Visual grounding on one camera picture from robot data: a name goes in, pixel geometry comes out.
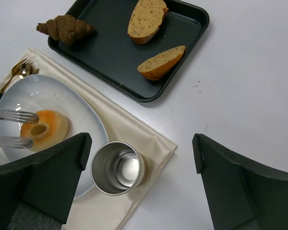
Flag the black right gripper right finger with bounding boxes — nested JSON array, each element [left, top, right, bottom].
[[192, 134, 288, 230]]

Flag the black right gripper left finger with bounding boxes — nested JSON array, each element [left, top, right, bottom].
[[0, 133, 92, 230]]

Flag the orange bagel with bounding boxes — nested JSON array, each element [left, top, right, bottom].
[[20, 110, 69, 152]]

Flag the metal tongs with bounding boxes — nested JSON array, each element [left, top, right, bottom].
[[0, 110, 39, 149]]

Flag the small bread slice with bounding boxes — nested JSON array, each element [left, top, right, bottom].
[[137, 46, 186, 81]]

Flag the large bread slice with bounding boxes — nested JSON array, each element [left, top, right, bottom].
[[127, 0, 168, 45]]

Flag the beige cloth placemat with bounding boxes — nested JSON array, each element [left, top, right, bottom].
[[0, 47, 179, 230]]

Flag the steel cup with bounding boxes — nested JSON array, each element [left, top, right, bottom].
[[91, 141, 149, 196]]

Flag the black baking tray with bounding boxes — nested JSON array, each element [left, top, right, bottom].
[[48, 0, 210, 103]]

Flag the brown chocolate croissant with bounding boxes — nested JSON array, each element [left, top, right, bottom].
[[36, 15, 96, 45]]

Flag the gold spoon green handle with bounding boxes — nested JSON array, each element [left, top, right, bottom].
[[0, 62, 34, 113]]

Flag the gold fork green handle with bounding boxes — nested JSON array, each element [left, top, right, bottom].
[[0, 58, 33, 95]]

